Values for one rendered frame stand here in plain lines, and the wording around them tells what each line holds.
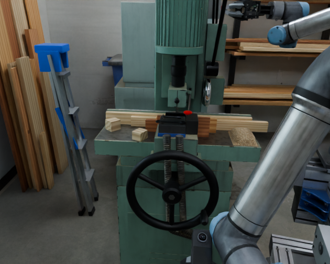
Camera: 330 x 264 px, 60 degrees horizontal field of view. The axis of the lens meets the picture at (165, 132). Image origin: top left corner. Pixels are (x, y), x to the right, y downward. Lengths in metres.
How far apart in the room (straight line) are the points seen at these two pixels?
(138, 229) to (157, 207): 0.14
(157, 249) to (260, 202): 0.80
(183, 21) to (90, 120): 2.81
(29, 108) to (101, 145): 1.31
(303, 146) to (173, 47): 0.62
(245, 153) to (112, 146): 0.48
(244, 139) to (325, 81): 0.58
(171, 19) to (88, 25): 2.50
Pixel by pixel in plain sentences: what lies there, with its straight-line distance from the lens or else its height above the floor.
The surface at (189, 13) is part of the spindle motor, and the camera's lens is 1.02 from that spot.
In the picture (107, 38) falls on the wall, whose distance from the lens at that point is 3.43.
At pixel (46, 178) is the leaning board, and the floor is 0.09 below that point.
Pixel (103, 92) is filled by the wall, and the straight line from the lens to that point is 3.54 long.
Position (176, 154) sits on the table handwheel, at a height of 0.95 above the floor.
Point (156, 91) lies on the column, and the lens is 1.32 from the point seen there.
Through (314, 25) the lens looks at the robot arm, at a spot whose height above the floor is 1.30.
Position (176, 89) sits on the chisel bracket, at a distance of 1.08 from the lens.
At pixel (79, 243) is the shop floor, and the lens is 1.98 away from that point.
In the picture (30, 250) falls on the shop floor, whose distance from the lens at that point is 2.03.
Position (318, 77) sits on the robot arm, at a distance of 0.52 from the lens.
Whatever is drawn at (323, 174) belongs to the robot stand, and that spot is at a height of 0.75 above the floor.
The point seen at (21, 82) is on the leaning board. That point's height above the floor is 0.88.
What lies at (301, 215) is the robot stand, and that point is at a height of 0.54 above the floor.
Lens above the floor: 1.31
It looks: 22 degrees down
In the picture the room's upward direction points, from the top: 1 degrees clockwise
